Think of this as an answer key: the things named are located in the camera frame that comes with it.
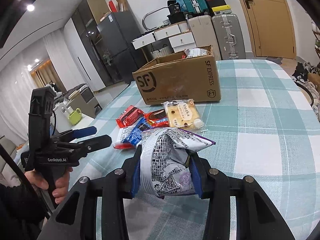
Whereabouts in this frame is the blue cookie snack packet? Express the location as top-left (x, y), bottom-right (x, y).
top-left (122, 118), bottom-right (152, 147)

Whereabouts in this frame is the purple-edged white snack bag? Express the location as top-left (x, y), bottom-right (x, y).
top-left (140, 127), bottom-right (215, 197)

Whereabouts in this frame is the yellow soft cake packet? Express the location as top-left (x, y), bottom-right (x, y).
top-left (162, 99), bottom-right (204, 131)

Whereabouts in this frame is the white noodle snack bag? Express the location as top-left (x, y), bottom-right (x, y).
top-left (184, 48), bottom-right (210, 59)

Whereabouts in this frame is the person's left hand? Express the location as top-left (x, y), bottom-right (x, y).
top-left (24, 166), bottom-right (74, 205)

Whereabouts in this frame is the green mug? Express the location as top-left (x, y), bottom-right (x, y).
top-left (68, 108), bottom-right (82, 126)

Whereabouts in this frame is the white red-edged snack packet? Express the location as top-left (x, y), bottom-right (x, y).
top-left (113, 126), bottom-right (134, 150)

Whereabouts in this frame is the red wafer snack packet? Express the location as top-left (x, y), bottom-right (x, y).
top-left (116, 105), bottom-right (144, 128)

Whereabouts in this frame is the red chocolate pie packet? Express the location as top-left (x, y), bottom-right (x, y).
top-left (144, 109), bottom-right (169, 128)

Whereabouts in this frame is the teal white checkered tablecloth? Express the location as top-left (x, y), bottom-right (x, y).
top-left (70, 60), bottom-right (319, 239)

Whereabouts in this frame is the brown SF Express cardboard box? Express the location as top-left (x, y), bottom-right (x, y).
top-left (132, 46), bottom-right (221, 105)

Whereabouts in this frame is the black refrigerator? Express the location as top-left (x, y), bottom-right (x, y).
top-left (98, 11), bottom-right (147, 84)

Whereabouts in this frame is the dark glass display cabinet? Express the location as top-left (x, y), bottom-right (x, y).
top-left (72, 0), bottom-right (123, 86)

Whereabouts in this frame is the woven laundry basket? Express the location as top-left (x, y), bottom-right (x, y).
top-left (151, 44), bottom-right (174, 59)

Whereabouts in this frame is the round wooden stool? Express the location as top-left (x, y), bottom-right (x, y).
top-left (295, 81), bottom-right (314, 107)

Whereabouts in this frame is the oval table mirror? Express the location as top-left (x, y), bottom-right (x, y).
top-left (142, 7), bottom-right (170, 31)

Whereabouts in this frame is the white drawer dresser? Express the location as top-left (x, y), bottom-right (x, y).
top-left (131, 21), bottom-right (197, 54)

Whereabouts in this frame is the silver hard suitcase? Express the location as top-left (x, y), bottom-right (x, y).
top-left (212, 14), bottom-right (246, 60)

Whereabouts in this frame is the beige hard suitcase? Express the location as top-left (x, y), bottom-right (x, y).
top-left (188, 15), bottom-right (222, 60)

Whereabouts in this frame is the wooden door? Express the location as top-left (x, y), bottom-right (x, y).
top-left (240, 0), bottom-right (296, 59)

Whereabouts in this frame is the stack of shoe boxes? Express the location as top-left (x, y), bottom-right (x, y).
top-left (206, 0), bottom-right (232, 15)

